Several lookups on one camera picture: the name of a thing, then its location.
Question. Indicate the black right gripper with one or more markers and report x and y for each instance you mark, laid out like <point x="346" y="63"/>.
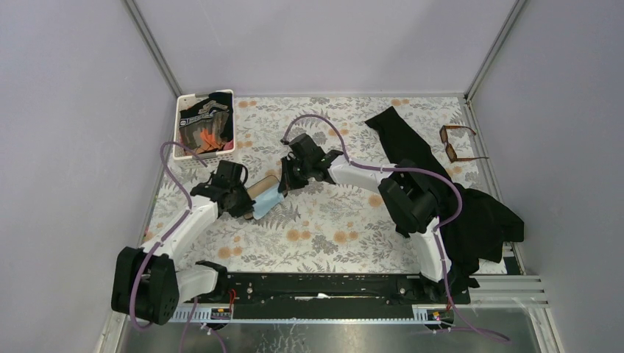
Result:
<point x="288" y="182"/>

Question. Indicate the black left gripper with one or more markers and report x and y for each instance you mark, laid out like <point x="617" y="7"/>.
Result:
<point x="246" y="207"/>

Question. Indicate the black glasses case tan lining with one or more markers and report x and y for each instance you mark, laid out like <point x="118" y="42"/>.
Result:
<point x="255" y="190"/>

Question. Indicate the light blue cleaning cloth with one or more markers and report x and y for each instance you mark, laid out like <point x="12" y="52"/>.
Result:
<point x="265" y="202"/>

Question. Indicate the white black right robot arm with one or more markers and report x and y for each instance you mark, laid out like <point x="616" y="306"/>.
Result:
<point x="411" y="200"/>

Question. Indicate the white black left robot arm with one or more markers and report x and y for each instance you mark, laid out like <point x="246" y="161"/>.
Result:
<point x="146" y="284"/>

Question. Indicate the floral patterned table mat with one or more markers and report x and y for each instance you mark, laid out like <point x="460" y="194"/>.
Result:
<point x="329" y="228"/>

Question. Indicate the black orange clothes in basket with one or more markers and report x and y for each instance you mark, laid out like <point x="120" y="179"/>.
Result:
<point x="205" y="122"/>

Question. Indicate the black cloth garment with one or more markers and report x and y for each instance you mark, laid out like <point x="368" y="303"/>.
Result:
<point x="484" y="224"/>

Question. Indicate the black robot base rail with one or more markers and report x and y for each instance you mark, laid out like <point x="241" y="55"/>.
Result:
<point x="259" y="288"/>

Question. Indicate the grey slotted cable duct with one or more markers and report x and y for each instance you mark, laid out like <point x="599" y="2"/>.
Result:
<point x="322" y="311"/>

